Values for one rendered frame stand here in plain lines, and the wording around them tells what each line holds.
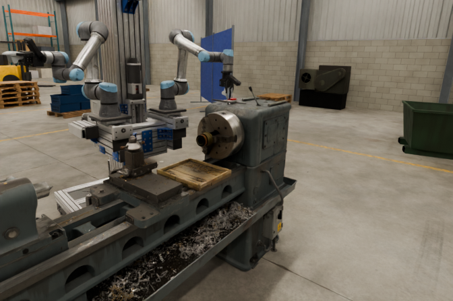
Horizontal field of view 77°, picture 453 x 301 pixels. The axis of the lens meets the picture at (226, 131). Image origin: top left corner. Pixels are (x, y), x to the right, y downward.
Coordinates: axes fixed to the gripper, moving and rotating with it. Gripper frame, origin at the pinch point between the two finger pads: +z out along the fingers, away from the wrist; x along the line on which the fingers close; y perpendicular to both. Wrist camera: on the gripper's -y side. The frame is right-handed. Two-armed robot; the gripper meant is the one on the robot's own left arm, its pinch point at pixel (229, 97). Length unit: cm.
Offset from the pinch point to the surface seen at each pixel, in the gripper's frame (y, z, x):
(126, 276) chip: -19, 75, 108
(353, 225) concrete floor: -81, 130, -108
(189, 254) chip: -32, 75, 78
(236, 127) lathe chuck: -25.8, 14.1, 27.4
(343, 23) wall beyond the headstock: 190, -172, -975
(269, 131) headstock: -33.0, 21.7, -5.8
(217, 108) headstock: -0.1, 6.0, 14.6
